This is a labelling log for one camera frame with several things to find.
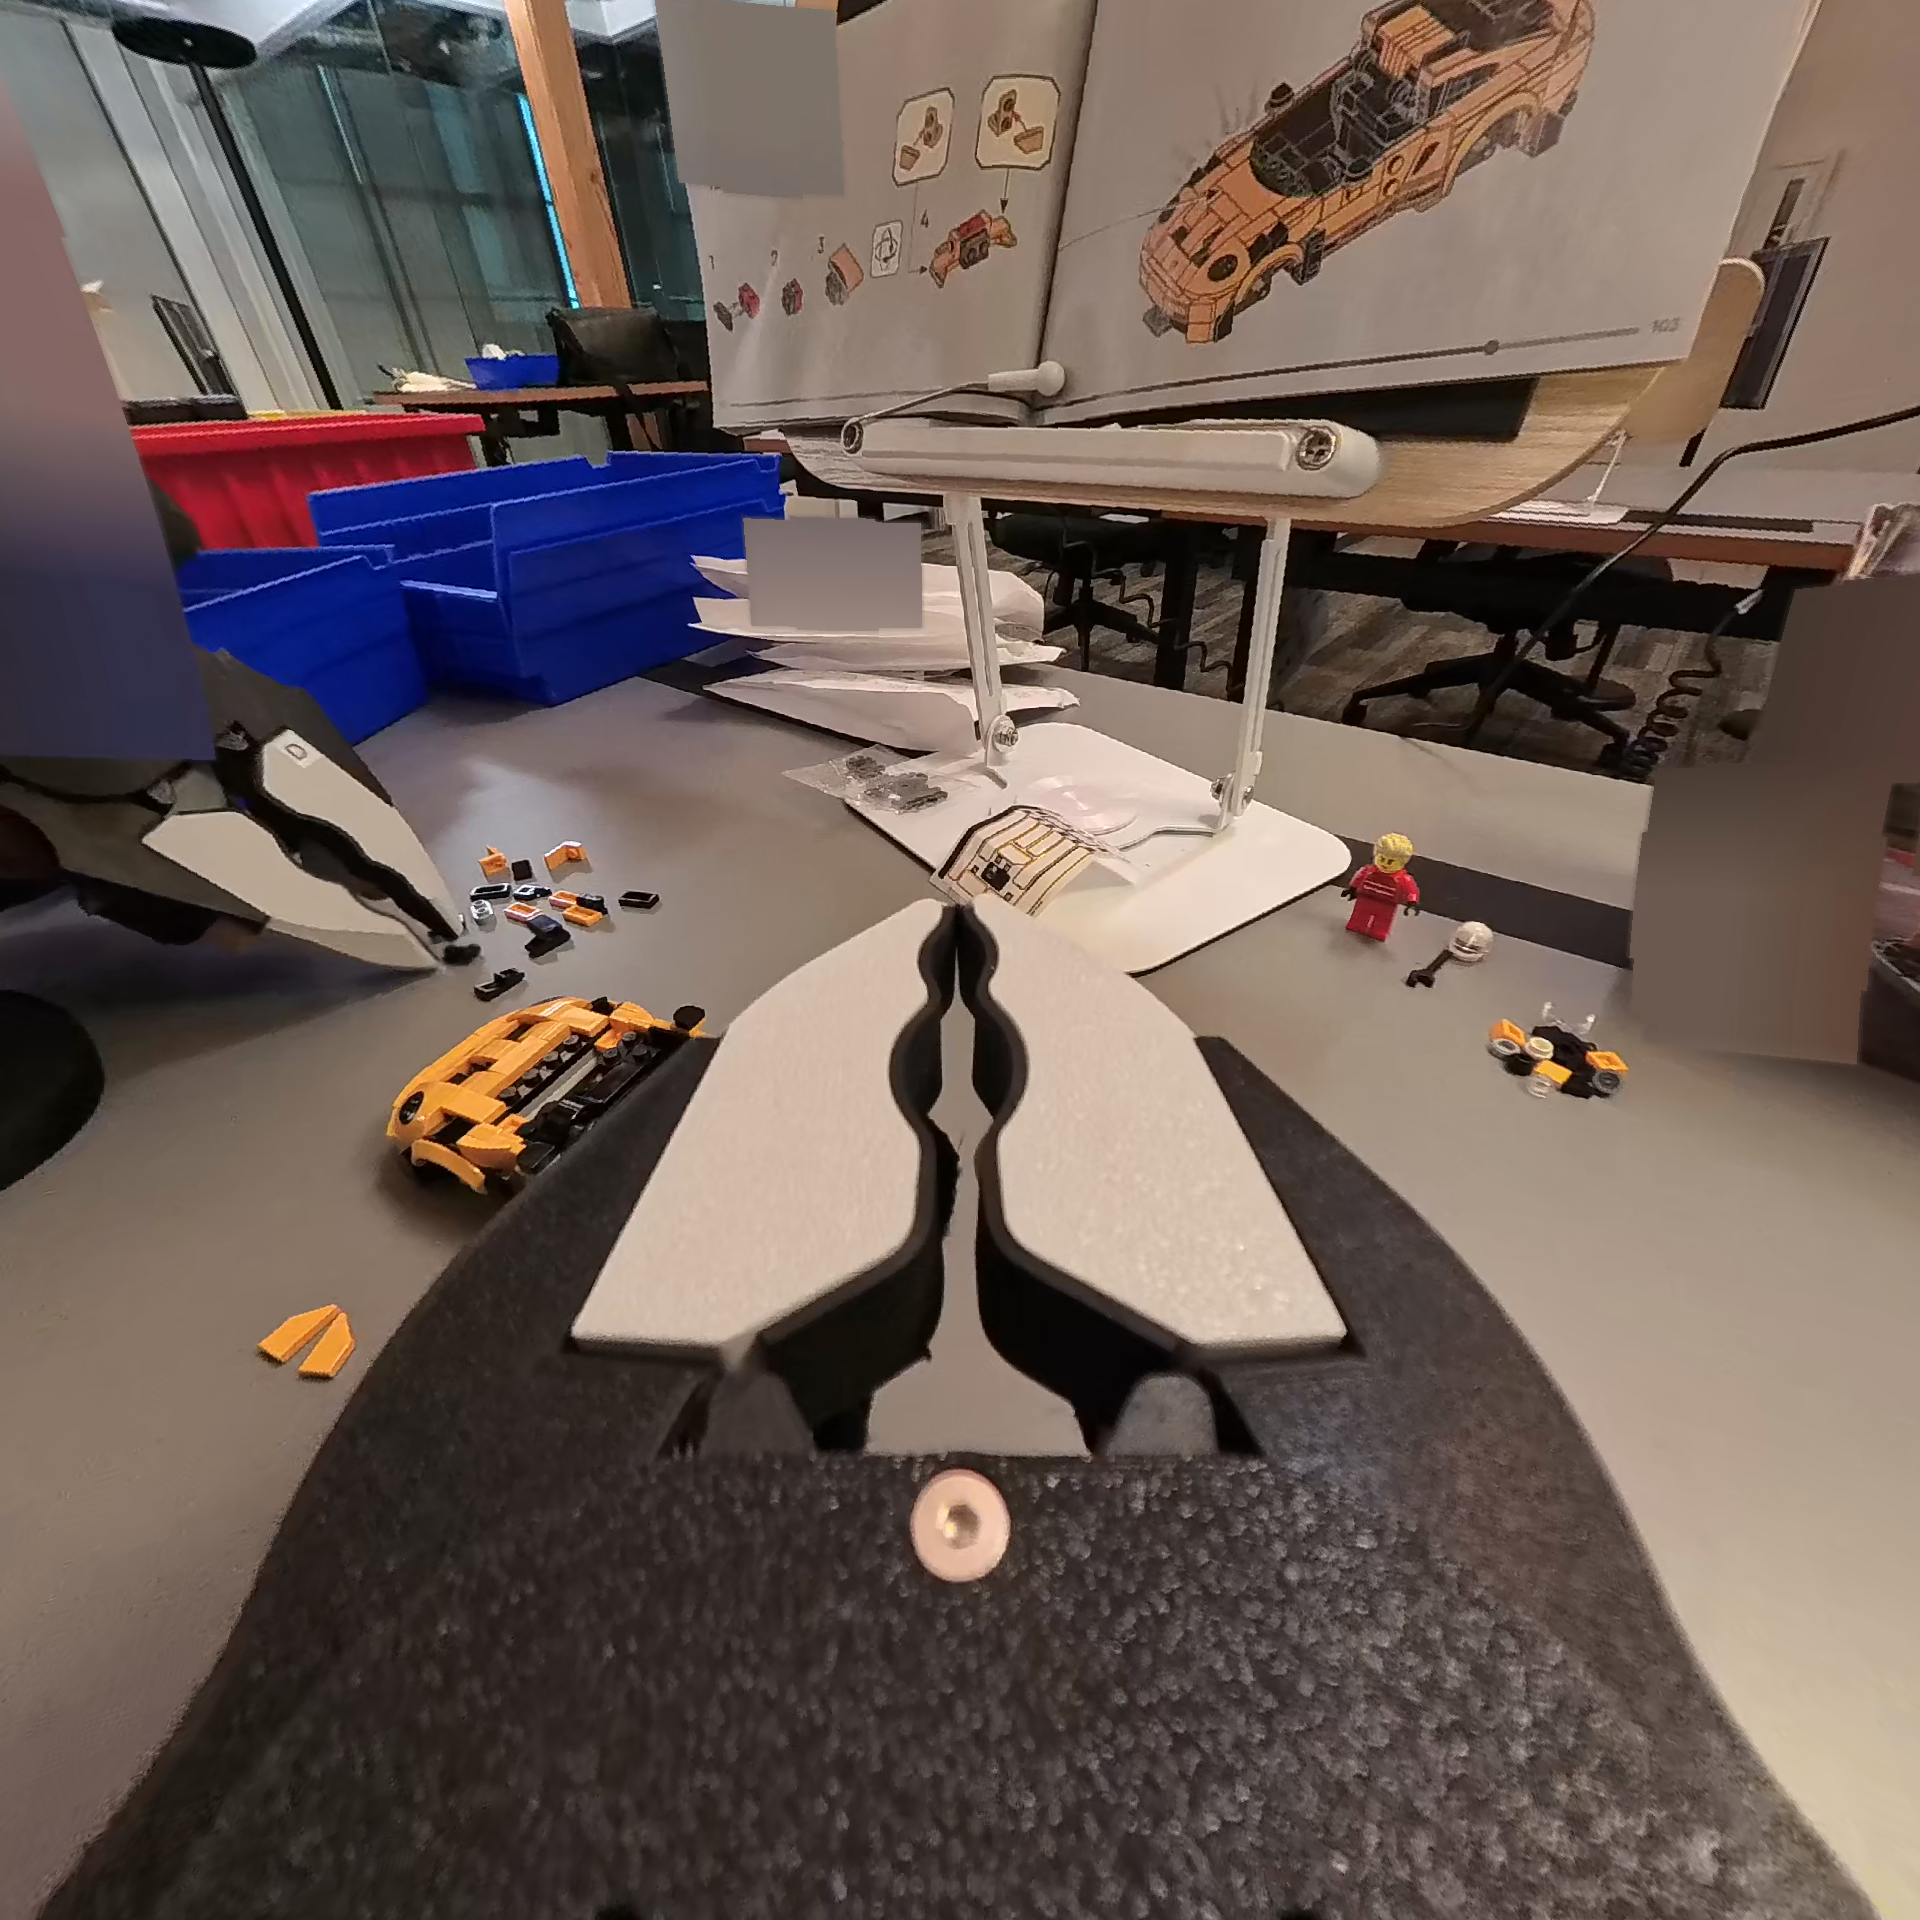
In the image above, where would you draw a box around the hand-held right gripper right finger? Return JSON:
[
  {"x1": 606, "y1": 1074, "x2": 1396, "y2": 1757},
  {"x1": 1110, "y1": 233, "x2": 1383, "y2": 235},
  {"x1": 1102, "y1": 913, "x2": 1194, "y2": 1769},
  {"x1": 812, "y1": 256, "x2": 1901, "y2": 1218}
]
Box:
[{"x1": 959, "y1": 901, "x2": 1353, "y2": 1456}]

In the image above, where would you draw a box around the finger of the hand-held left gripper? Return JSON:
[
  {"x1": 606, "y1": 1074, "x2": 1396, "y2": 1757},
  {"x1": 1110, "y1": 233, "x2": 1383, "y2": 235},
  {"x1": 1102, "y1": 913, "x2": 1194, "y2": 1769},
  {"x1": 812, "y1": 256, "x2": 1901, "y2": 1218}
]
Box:
[
  {"x1": 141, "y1": 810, "x2": 452, "y2": 975},
  {"x1": 257, "y1": 732, "x2": 471, "y2": 954}
]

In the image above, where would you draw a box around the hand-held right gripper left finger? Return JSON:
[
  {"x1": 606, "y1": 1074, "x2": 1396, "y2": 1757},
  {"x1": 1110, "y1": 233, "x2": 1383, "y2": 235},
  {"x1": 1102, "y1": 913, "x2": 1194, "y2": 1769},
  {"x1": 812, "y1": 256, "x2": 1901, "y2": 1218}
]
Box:
[{"x1": 567, "y1": 896, "x2": 964, "y2": 1456}]

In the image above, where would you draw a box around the pile of small lego parts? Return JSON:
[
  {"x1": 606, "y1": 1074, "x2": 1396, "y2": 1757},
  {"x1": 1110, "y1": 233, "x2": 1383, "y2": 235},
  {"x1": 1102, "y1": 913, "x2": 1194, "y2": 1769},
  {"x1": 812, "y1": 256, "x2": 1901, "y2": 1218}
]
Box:
[{"x1": 469, "y1": 839, "x2": 665, "y2": 1003}]

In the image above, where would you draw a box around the orange lego car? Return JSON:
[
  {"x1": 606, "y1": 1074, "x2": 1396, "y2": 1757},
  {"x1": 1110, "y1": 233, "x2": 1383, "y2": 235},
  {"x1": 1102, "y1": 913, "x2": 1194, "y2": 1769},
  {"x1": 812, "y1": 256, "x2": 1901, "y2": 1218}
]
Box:
[{"x1": 387, "y1": 992, "x2": 711, "y2": 1194}]

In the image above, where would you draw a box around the red lego minifigure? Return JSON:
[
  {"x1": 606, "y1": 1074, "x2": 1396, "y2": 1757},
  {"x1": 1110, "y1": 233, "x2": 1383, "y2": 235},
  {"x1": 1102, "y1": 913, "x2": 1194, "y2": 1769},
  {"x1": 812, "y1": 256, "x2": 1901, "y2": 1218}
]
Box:
[{"x1": 1342, "y1": 833, "x2": 1425, "y2": 944}]

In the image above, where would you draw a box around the orange and black lego subassembly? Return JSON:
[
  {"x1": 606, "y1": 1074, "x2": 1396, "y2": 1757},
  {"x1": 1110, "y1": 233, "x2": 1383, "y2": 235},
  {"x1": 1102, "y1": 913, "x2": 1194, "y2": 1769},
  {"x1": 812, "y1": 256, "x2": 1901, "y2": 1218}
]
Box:
[{"x1": 1485, "y1": 1009, "x2": 1633, "y2": 1107}]

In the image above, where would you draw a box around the lego instruction booklet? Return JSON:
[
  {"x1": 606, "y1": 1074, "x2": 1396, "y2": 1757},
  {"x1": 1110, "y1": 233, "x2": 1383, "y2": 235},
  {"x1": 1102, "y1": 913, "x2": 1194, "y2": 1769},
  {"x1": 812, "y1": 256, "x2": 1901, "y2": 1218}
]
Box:
[{"x1": 681, "y1": 0, "x2": 1823, "y2": 436}]

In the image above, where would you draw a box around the black round mesh pad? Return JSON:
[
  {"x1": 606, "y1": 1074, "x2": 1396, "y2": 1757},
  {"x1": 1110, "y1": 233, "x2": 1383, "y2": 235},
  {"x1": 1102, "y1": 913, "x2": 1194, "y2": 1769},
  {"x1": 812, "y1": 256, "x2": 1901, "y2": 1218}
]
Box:
[{"x1": 0, "y1": 989, "x2": 107, "y2": 1194}]

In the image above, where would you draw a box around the red plastic bin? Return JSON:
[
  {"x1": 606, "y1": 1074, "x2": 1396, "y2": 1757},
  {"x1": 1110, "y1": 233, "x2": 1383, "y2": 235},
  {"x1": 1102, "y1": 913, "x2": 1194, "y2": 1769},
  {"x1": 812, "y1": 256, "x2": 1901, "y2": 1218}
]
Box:
[{"x1": 132, "y1": 411, "x2": 485, "y2": 557}]

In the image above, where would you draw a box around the sticker sheet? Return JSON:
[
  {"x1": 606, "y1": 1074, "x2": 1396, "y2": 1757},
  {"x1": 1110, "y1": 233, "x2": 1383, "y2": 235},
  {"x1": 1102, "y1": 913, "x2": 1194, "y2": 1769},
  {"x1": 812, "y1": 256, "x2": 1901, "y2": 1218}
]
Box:
[{"x1": 932, "y1": 802, "x2": 1121, "y2": 916}]

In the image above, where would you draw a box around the clear plastic parts bag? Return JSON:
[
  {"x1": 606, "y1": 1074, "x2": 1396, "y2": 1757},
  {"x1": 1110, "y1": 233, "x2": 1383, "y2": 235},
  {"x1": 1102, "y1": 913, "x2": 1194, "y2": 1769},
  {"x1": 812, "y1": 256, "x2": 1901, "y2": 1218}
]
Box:
[{"x1": 785, "y1": 746, "x2": 963, "y2": 818}]

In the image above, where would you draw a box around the stack of white paper bags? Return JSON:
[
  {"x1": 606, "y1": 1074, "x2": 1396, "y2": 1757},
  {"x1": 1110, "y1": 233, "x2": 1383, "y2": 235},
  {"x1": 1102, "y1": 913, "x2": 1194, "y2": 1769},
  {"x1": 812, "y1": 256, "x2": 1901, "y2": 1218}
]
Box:
[{"x1": 689, "y1": 547, "x2": 1082, "y2": 753}]

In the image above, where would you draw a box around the background wooden desk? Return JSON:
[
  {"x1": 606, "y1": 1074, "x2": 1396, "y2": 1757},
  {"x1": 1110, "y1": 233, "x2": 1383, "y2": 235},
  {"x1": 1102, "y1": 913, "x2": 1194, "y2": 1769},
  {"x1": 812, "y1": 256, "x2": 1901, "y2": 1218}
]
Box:
[{"x1": 369, "y1": 375, "x2": 714, "y2": 453}]

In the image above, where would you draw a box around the black office chair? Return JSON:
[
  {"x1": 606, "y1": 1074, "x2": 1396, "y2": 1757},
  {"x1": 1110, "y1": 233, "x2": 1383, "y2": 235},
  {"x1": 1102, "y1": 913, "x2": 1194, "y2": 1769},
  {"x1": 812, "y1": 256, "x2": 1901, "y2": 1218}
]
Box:
[
  {"x1": 989, "y1": 509, "x2": 1187, "y2": 663},
  {"x1": 1342, "y1": 563, "x2": 1636, "y2": 769}
]

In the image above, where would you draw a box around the white book stand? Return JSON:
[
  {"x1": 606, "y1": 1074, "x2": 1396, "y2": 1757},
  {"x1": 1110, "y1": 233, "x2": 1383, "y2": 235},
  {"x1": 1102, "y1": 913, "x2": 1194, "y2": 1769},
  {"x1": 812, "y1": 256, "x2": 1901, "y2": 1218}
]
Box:
[{"x1": 779, "y1": 256, "x2": 1771, "y2": 976}]

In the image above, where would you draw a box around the wood-edged desk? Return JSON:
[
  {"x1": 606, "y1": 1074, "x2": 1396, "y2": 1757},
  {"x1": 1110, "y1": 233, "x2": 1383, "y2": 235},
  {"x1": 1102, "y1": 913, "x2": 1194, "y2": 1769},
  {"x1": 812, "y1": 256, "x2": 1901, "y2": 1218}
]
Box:
[{"x1": 749, "y1": 435, "x2": 1920, "y2": 571}]

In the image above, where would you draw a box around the wooden post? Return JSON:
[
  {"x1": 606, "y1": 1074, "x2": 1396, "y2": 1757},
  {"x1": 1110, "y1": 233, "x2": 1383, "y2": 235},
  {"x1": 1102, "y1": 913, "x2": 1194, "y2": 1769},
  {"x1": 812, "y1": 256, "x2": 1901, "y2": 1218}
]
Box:
[{"x1": 503, "y1": 0, "x2": 634, "y2": 309}]

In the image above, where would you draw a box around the black coiled cable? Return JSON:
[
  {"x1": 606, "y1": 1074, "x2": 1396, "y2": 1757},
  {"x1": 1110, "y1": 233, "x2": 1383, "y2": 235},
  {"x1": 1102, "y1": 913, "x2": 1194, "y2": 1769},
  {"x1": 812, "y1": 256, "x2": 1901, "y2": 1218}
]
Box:
[{"x1": 1611, "y1": 593, "x2": 1757, "y2": 783}]

